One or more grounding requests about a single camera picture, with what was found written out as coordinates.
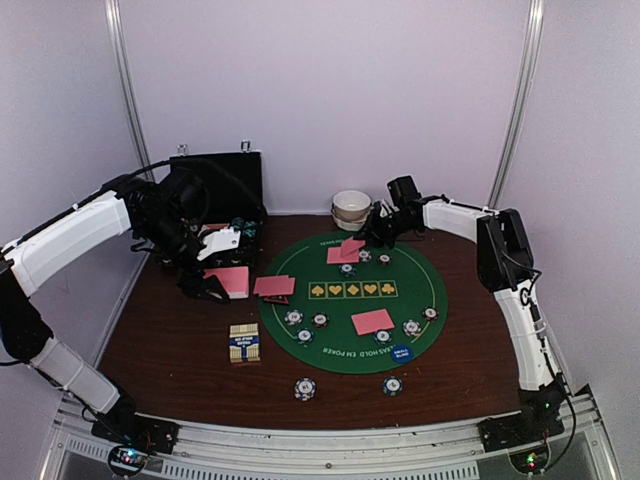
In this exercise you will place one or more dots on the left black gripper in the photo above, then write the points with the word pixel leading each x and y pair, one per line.
pixel 193 287

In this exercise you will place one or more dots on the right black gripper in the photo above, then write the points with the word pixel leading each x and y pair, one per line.
pixel 374 231

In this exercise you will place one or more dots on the brown black chip top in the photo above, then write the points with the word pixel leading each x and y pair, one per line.
pixel 384 260

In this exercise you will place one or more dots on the brown black chip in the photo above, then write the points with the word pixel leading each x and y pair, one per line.
pixel 430 314
pixel 384 260
pixel 320 320

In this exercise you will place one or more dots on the white blue chip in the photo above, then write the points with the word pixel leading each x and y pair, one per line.
pixel 365 256

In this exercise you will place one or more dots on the red-backed card deck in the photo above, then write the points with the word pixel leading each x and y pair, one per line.
pixel 235 280

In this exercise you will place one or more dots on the red card top player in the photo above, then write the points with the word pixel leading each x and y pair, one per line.
pixel 335 256

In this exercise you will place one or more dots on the red card player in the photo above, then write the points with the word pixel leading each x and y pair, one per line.
pixel 372 322
pixel 335 256

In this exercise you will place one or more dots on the green blue chip top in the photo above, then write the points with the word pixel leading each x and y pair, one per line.
pixel 347 270

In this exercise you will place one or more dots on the single red-backed card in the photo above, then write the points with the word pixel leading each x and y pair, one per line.
pixel 270 287

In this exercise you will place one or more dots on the red black all-in triangle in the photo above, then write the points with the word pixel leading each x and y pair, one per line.
pixel 279 300

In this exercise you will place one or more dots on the red card bottom player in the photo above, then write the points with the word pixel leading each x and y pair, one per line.
pixel 372 322

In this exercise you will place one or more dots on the blue tan ten chip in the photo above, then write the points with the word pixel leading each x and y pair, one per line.
pixel 293 317

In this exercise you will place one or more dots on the green blue chip bottom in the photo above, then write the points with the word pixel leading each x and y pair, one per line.
pixel 383 337

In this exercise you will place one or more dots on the blue small blind button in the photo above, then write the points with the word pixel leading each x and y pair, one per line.
pixel 402 354

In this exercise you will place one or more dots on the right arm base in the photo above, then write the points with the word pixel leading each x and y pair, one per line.
pixel 513 431

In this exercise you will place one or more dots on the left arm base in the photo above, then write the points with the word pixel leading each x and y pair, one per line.
pixel 148 434

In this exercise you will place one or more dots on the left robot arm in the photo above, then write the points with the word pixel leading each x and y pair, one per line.
pixel 166 214

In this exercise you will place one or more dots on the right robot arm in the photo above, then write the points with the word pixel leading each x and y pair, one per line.
pixel 505 267

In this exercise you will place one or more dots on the white lower bowl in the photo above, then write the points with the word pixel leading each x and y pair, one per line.
pixel 348 225

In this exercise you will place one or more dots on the white ceramic bowl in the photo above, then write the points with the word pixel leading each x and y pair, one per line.
pixel 351 205

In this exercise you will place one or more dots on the teal chips in case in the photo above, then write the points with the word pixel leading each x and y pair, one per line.
pixel 247 228

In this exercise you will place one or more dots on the gold blue card box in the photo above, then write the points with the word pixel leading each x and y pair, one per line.
pixel 244 343

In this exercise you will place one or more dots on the round green poker mat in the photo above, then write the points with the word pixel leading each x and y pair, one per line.
pixel 409 284

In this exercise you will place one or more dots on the black poker chip case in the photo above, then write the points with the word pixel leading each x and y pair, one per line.
pixel 233 188

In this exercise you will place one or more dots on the blue tan chip stack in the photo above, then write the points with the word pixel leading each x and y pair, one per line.
pixel 305 389

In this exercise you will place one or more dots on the green blue chip stack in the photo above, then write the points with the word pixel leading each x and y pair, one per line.
pixel 392 386

